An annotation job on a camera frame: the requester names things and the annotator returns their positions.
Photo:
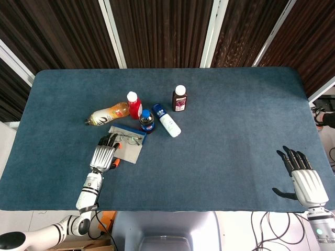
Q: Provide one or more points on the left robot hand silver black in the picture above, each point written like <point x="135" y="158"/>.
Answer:
<point x="102" y="158"/>

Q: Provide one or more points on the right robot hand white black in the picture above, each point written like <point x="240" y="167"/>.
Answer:
<point x="310" y="187"/>

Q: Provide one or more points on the grey box with blue edge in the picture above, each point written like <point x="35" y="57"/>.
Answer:
<point x="128" y="154"/>

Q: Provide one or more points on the wire-rimmed eyeglasses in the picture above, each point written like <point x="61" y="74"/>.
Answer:
<point x="133" y="139"/>

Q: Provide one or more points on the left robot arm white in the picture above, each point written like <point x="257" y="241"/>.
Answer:
<point x="89" y="189"/>

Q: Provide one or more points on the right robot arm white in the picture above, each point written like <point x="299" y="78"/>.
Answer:
<point x="322" y="227"/>

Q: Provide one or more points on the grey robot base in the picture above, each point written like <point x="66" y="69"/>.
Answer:
<point x="167" y="227"/>

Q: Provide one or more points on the brown cardboard box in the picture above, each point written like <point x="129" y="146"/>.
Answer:
<point x="83" y="245"/>

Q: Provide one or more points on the orange juice bottle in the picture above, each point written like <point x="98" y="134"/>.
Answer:
<point x="107" y="115"/>

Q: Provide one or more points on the Pepsi cola bottle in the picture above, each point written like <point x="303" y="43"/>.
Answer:
<point x="147" y="123"/>

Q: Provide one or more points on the red bottle white cap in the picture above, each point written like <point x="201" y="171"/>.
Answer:
<point x="134" y="108"/>

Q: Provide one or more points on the orange packet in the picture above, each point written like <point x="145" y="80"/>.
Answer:
<point x="108" y="219"/>

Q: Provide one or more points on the white bottle blue cap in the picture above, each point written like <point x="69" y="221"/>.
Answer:
<point x="168" y="124"/>

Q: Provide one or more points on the blue table cloth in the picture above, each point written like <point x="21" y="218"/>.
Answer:
<point x="222" y="157"/>

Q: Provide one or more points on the grape juice bottle white cap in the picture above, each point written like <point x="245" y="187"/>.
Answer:
<point x="180" y="102"/>

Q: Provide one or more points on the dark brown slat screen panel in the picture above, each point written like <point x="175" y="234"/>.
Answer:
<point x="240" y="31"/>
<point x="314" y="39"/>
<point x="10" y="99"/>
<point x="162" y="31"/>
<point x="57" y="34"/>

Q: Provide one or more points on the white screen frame post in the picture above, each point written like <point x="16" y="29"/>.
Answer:
<point x="15" y="65"/>
<point x="272" y="34"/>
<point x="115" y="44"/>
<point x="212" y="39"/>
<point x="322" y="90"/>

